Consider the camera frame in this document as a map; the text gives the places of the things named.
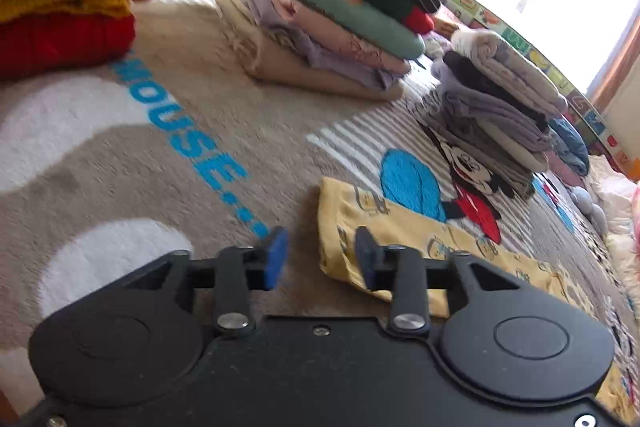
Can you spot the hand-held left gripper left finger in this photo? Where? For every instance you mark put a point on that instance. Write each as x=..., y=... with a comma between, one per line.
x=276, y=257

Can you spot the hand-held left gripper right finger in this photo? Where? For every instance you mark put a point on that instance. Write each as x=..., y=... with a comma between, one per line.
x=365, y=257

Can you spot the yellow printed pants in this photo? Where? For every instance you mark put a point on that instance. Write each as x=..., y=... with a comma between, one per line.
x=400, y=227

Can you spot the stack of folded grey clothes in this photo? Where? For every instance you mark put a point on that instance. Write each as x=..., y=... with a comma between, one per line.
x=490, y=122

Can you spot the stack of folded pastel clothes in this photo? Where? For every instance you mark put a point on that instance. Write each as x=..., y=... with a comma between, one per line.
x=325, y=32

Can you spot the cartoon mouse printed blanket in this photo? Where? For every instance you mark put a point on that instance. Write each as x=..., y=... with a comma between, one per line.
x=150, y=157

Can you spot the pink purple quilt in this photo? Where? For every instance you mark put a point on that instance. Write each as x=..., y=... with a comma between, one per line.
x=562, y=169

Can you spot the grey plush toy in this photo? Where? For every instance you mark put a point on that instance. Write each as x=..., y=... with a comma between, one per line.
x=590, y=207

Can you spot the blue folded blanket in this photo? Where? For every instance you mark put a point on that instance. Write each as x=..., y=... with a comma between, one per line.
x=570, y=142

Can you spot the white quilt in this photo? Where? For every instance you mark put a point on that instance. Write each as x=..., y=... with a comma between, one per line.
x=615, y=187

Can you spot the colourful alphabet play mat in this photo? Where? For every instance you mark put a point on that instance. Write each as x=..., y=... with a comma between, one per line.
x=550, y=67

